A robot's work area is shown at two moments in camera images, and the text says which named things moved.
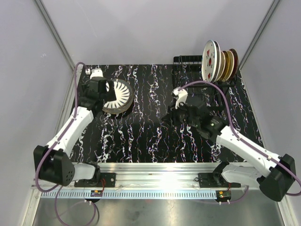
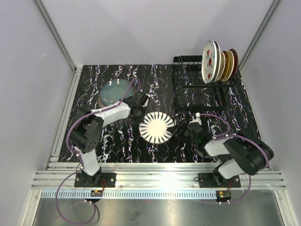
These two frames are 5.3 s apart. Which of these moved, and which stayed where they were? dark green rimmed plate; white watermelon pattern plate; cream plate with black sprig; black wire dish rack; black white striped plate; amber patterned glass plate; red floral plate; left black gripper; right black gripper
Moved: left black gripper; right black gripper; black white striped plate
Stayed: amber patterned glass plate; cream plate with black sprig; white watermelon pattern plate; dark green rimmed plate; red floral plate; black wire dish rack
